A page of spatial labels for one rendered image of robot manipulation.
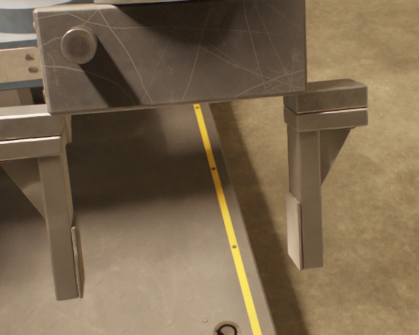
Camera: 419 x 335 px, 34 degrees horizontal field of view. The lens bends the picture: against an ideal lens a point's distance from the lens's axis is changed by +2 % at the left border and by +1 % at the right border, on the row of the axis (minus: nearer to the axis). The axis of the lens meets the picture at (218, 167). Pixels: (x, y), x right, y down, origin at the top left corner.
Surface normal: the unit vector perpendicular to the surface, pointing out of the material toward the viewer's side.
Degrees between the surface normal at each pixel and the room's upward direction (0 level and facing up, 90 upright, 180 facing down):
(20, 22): 90
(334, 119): 65
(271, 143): 0
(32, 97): 90
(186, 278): 0
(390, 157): 0
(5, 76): 90
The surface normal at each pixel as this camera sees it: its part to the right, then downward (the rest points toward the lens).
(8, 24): -0.11, 0.64
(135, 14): 0.15, 0.25
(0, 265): -0.04, -0.77
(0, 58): 0.17, 0.62
